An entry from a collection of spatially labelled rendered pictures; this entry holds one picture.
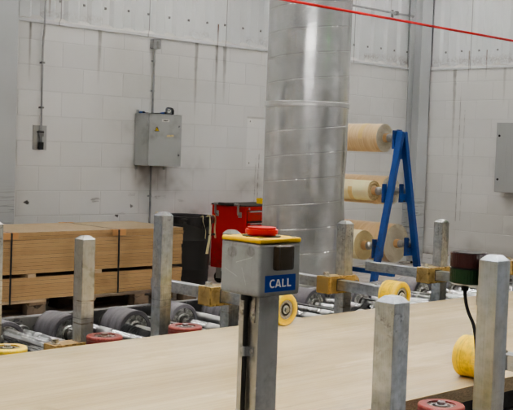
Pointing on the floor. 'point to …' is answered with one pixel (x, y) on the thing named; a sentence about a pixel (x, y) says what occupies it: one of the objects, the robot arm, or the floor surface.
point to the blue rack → (400, 140)
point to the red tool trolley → (229, 220)
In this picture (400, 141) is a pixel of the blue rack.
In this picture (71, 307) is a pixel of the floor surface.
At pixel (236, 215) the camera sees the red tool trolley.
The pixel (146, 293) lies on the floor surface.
